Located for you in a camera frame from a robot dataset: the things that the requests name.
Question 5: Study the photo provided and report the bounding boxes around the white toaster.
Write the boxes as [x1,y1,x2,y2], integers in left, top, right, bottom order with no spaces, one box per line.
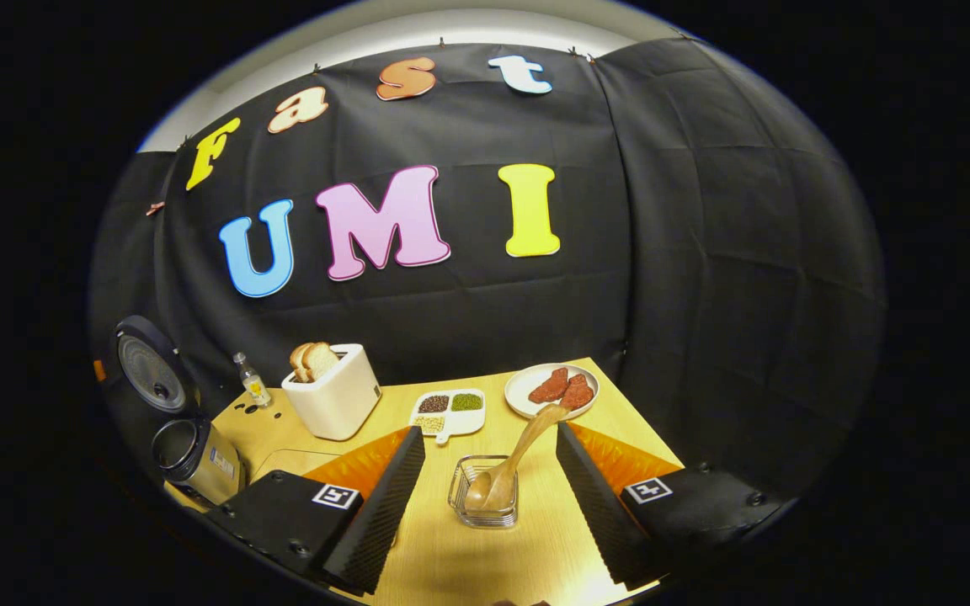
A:
[281,343,382,442]

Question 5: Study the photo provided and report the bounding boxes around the clear chopstick holder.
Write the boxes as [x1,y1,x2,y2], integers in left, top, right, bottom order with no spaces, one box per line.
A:
[448,455,521,529]

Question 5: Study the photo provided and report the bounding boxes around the small clear glass bottle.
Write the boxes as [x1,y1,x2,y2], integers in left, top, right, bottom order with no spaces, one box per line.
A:
[232,352,274,409]

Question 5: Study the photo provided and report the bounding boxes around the wooden spoon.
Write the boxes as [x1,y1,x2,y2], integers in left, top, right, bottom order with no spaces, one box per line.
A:
[463,402,570,514]

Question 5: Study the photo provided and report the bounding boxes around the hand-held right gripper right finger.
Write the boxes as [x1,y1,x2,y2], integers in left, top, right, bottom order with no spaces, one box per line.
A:
[555,421,789,592]

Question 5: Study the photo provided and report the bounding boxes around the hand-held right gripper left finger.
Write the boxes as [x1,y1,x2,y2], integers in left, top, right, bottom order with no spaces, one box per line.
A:
[203,425,427,597]

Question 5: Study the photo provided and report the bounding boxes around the white divided grain dish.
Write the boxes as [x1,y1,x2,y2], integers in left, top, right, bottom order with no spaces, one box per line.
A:
[408,388,487,445]

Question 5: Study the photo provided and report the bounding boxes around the round white plate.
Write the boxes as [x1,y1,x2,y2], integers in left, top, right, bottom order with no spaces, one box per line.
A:
[504,363,600,420]

